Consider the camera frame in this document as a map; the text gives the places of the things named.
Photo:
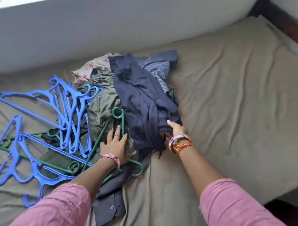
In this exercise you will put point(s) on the person's right hand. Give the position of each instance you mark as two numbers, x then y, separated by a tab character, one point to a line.
178	131

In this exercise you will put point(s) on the person's left hand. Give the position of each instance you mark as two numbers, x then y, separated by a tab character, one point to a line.
115	145

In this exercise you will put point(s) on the olive green button shirt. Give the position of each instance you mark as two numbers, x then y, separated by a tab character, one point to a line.
100	100

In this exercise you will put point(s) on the navy blue shorts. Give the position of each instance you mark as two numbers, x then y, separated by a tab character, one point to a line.
139	102

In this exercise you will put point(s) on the grey button shirt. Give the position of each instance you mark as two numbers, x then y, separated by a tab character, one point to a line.
111	200

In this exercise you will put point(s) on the pile of blue hangers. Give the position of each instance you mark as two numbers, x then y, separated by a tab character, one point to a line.
70	107

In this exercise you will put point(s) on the blue striped shirt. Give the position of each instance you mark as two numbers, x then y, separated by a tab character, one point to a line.
160	70

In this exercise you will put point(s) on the pink floral striped garment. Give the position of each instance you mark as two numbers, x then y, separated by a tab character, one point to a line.
91	67

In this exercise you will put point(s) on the bed with beige sheet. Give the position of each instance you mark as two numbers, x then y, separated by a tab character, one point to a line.
233	93

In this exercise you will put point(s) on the dark wooden bed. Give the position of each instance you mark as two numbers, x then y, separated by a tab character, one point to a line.
277	14

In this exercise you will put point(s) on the striped white purple bangle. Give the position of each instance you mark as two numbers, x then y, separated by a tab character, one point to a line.
177	138

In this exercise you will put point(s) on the striped orange purple bangle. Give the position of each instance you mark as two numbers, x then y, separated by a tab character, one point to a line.
111	157

